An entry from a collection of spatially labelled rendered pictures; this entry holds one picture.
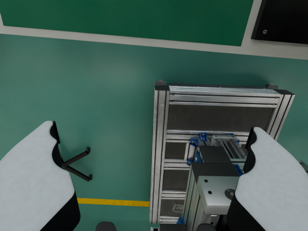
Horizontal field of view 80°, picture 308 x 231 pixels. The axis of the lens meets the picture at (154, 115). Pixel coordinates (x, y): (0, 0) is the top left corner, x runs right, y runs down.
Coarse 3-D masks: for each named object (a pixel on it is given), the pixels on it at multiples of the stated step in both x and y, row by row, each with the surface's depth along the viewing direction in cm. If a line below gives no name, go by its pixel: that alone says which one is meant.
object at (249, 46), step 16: (256, 0) 45; (0, 16) 46; (256, 16) 46; (0, 32) 47; (16, 32) 47; (32, 32) 47; (48, 32) 47; (64, 32) 47; (176, 48) 49; (192, 48) 49; (208, 48) 49; (224, 48) 49; (240, 48) 49; (256, 48) 50; (272, 48) 50; (288, 48) 50; (304, 48) 50
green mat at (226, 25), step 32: (0, 0) 44; (32, 0) 44; (64, 0) 44; (96, 0) 44; (128, 0) 44; (160, 0) 44; (192, 0) 44; (224, 0) 44; (96, 32) 47; (128, 32) 47; (160, 32) 47; (192, 32) 47; (224, 32) 47
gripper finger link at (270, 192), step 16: (256, 128) 11; (256, 144) 10; (272, 144) 10; (256, 160) 9; (272, 160) 9; (288, 160) 9; (240, 176) 8; (256, 176) 8; (272, 176) 8; (288, 176) 8; (304, 176) 8; (240, 192) 7; (256, 192) 7; (272, 192) 7; (288, 192) 7; (304, 192) 7; (240, 208) 7; (256, 208) 6; (272, 208) 6; (288, 208) 6; (304, 208) 6; (240, 224) 7; (256, 224) 6; (272, 224) 6; (288, 224) 6; (304, 224) 6
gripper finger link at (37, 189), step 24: (24, 144) 9; (48, 144) 9; (0, 168) 8; (24, 168) 8; (48, 168) 8; (0, 192) 7; (24, 192) 7; (48, 192) 7; (72, 192) 7; (0, 216) 6; (24, 216) 6; (48, 216) 6; (72, 216) 7
